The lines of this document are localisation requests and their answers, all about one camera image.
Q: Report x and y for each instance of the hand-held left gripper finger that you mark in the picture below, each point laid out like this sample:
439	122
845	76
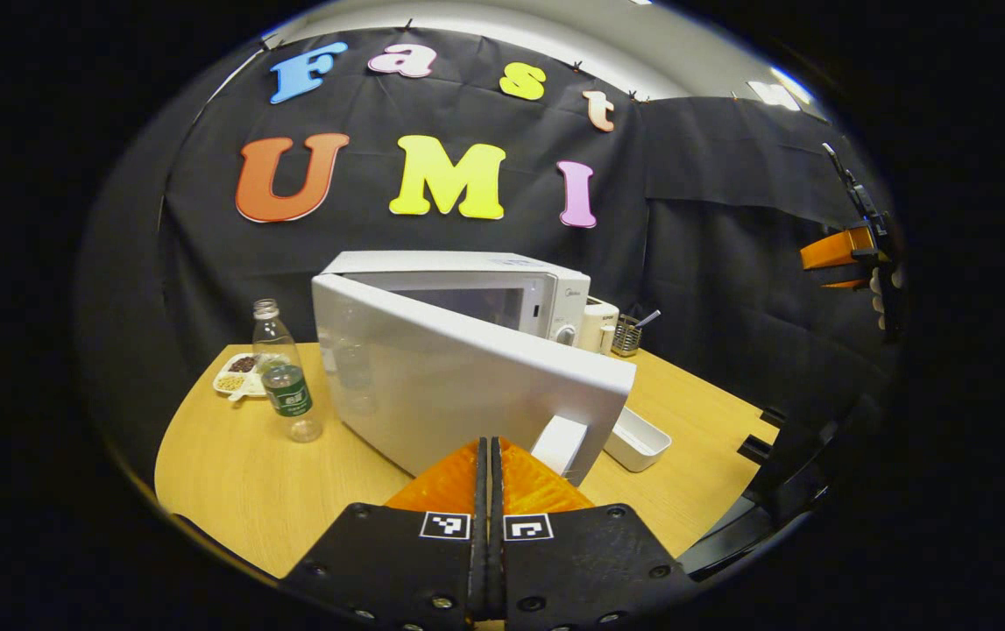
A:
481	561
496	561

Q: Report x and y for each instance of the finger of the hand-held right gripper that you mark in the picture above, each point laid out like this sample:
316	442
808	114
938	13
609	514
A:
835	248
848	283

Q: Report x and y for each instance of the white divided plate with beans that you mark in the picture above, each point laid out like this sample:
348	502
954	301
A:
235	372

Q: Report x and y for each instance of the metal spoon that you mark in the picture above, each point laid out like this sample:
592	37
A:
649	317

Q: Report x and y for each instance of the small white rectangular tray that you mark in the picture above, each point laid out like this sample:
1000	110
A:
638	438

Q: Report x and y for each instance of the ceiling light panel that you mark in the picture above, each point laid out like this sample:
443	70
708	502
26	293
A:
778	92

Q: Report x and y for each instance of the black backdrop cloth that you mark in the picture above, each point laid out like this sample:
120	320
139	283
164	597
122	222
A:
712	228

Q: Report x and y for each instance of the white toaster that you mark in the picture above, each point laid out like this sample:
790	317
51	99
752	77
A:
597	326

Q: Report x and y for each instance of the white microwave oven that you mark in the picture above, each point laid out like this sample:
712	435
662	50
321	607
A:
467	368

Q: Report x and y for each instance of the clear plastic bottle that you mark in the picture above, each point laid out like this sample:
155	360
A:
287	386

